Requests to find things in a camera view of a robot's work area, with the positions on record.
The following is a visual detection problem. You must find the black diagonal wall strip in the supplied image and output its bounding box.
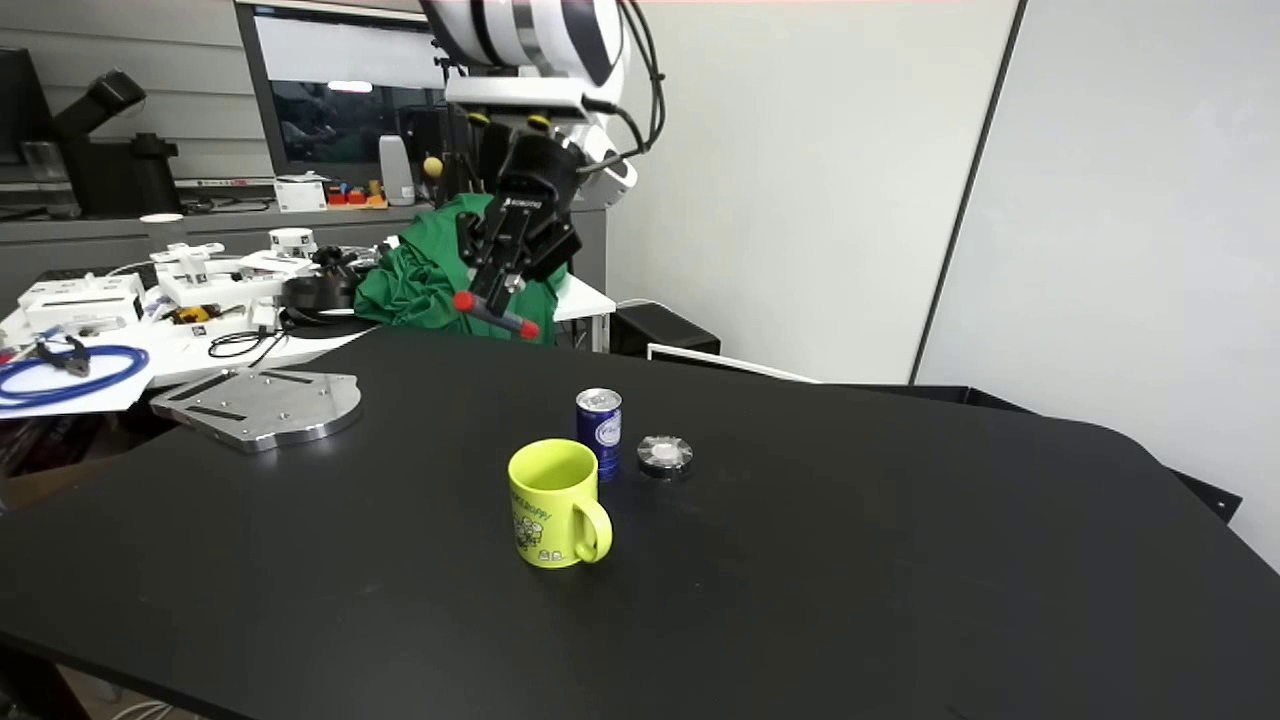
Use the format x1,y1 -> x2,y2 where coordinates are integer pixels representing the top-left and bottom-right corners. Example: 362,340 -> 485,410
907,0 -> 1033,382

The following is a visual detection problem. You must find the white mechanical parts assembly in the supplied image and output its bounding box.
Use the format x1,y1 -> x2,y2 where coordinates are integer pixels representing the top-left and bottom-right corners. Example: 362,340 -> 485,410
0,229 -> 315,346

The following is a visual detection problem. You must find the grey metal base plate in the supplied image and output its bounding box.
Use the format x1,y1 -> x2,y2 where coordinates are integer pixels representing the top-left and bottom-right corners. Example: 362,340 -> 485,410
151,372 -> 365,451

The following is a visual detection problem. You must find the computer monitor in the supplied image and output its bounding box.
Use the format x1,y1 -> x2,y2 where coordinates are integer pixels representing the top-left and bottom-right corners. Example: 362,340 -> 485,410
238,0 -> 444,182

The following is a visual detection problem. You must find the white side table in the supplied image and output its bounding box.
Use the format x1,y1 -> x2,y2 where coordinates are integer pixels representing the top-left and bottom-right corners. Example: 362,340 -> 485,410
0,272 -> 622,422

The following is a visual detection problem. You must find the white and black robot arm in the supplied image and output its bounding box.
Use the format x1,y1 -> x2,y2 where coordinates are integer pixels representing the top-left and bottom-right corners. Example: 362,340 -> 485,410
421,0 -> 670,336

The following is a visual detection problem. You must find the black microscope stand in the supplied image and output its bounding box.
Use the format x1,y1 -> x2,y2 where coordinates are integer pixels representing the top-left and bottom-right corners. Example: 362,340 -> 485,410
58,71 -> 179,220

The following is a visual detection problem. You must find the small round silver object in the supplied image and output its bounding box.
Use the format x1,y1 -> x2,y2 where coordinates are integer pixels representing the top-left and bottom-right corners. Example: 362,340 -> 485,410
637,436 -> 692,476

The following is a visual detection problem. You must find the blue drink can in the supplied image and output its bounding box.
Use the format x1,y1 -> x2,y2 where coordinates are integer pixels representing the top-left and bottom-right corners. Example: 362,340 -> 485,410
577,388 -> 626,479

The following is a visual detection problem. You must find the yellow mug cup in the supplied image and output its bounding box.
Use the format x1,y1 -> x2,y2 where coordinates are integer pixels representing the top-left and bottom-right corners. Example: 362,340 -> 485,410
508,436 -> 616,571

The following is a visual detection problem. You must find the blue cable loop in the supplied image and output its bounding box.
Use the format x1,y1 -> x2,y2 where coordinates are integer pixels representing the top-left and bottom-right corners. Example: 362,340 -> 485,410
0,340 -> 151,410

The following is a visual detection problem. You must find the green cloth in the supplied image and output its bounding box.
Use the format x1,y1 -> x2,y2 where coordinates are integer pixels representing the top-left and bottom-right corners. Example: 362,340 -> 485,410
352,191 -> 508,340

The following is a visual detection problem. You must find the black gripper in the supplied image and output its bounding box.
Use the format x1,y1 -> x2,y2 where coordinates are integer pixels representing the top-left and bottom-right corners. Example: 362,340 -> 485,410
462,111 -> 585,313

